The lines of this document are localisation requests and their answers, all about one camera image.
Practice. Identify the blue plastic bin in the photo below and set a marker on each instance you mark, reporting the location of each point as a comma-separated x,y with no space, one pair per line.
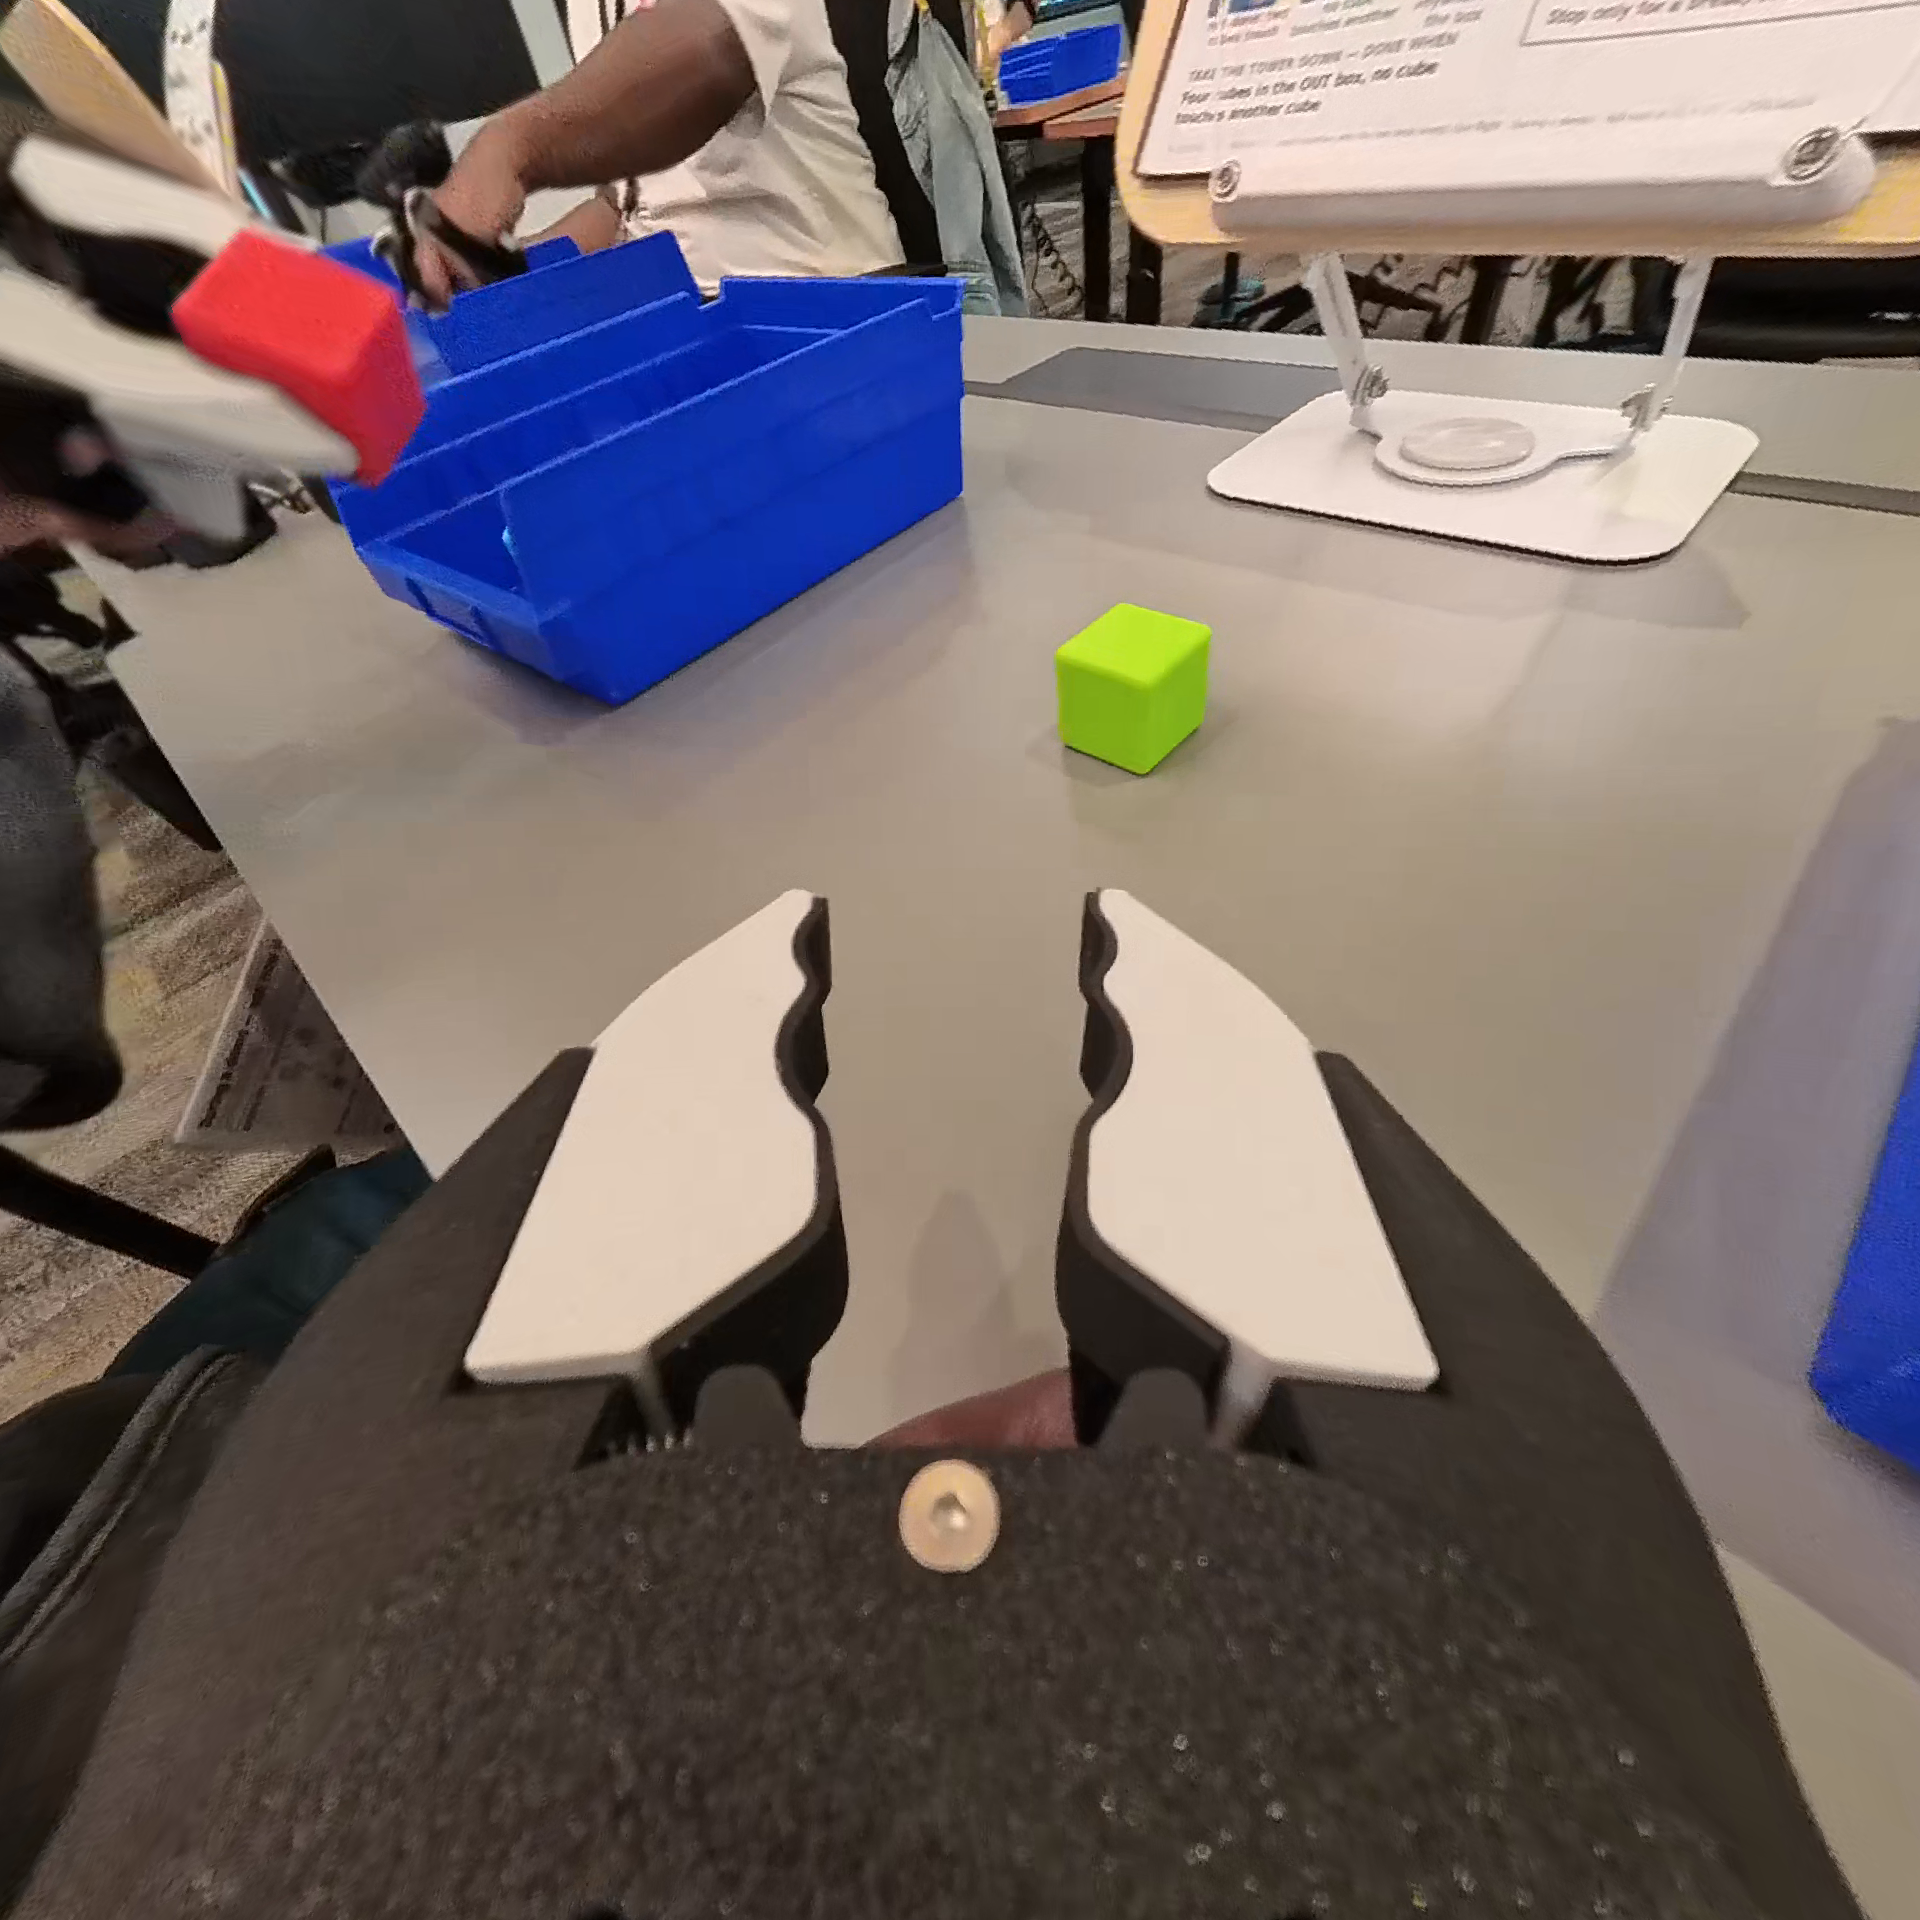
1883,1277
600,293
705,494

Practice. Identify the person's left forearm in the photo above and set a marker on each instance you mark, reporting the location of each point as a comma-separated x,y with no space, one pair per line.
61,902

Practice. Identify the person's leg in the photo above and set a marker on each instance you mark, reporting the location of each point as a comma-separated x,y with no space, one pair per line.
285,1260

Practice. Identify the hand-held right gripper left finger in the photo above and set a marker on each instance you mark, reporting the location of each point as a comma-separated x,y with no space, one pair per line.
661,1201

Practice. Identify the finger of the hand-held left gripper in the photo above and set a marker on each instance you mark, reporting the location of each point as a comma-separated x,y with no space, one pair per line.
150,389
107,188

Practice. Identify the green cube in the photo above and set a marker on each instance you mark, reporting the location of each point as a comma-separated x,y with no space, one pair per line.
1132,691

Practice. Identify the red cube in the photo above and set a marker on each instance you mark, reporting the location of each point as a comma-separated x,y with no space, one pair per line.
300,352

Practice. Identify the printed instruction sheet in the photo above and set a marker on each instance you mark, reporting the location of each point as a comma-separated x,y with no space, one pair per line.
1500,107

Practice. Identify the printed paper sheet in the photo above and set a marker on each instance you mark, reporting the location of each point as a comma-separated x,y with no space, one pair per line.
285,1051

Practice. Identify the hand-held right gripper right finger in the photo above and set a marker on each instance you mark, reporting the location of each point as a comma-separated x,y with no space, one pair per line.
1245,1201

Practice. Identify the wooden board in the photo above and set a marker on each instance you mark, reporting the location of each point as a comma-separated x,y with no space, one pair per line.
1184,212

